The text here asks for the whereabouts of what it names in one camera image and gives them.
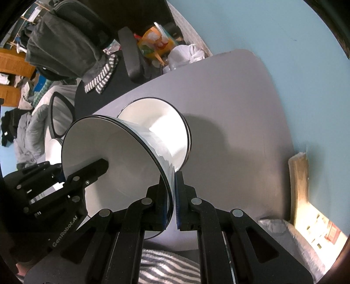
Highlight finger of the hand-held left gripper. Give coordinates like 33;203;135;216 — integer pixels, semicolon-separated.
23;158;110;216
4;162;64;201

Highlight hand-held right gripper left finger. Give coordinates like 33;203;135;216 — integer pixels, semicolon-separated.
24;186;168;284

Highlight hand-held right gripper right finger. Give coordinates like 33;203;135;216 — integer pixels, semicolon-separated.
176;172;313;284

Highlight white bowl black rim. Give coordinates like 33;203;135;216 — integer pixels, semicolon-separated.
61;117;173;238
61;115;176;239

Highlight white plate black rim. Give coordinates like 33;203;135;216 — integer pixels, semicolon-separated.
175;109;193;172
117;98;191;171

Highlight grey duvet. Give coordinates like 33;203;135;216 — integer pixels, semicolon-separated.
14;104;54;166

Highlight black clothes pile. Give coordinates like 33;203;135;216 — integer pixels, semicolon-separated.
0;109;20;147

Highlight grey white striped cloth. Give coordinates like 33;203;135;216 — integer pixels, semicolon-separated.
138;248;205;284

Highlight green patterned cloth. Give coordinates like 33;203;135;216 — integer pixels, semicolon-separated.
29;79;55;108

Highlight black office chair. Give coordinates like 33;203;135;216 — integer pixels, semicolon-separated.
35;0;165;140

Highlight wooden shelf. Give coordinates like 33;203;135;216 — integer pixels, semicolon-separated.
0;49;37;107

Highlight cardboard sheet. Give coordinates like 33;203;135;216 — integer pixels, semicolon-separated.
288;152;311;228

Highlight dark grey garment striped cuffs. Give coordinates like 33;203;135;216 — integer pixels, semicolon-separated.
24;0;120;95

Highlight orange green plastic bag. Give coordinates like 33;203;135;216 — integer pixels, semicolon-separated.
135;23;179;60

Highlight white knotted plastic bag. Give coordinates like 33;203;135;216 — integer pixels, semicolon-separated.
163;44;206;72

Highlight small red box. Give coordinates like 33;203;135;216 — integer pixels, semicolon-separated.
325;221;341;242

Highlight white quilted cover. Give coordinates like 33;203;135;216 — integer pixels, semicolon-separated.
167;0;214;58

